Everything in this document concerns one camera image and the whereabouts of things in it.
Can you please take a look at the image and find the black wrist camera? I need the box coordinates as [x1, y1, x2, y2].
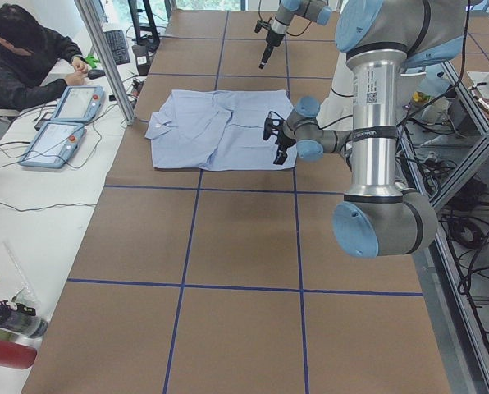
[263, 117, 285, 141]
[254, 19, 271, 34]

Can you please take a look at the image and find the red water bottle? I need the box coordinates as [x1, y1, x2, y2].
[0, 340, 37, 369]

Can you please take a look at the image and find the lower blue teach pendant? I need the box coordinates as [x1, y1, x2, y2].
[18, 121, 85, 169]

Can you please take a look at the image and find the blue teach pendant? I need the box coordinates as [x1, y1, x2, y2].
[18, 121, 85, 169]
[51, 85, 104, 124]

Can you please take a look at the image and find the light blue striped shirt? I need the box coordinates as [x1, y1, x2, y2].
[145, 89, 295, 171]

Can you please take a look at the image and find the aluminium frame post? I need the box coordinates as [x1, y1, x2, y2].
[74, 0, 135, 126]

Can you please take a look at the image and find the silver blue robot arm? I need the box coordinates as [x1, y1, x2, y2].
[263, 1, 469, 258]
[254, 0, 333, 69]

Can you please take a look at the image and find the person in black jacket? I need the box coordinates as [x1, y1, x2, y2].
[0, 3, 88, 111]

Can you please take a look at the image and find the black computer mouse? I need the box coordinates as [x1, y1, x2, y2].
[87, 69, 105, 80]

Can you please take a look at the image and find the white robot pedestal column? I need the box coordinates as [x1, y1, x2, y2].
[317, 53, 354, 131]

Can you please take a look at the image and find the upper blue teach pendant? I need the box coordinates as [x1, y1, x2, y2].
[51, 85, 104, 124]

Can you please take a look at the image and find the black keyboard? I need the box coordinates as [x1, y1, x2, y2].
[103, 29, 130, 65]

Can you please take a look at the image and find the dark clear water bottle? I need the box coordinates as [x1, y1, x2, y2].
[0, 300, 48, 339]

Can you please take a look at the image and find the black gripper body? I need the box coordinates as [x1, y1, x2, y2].
[266, 30, 285, 46]
[276, 133, 295, 152]

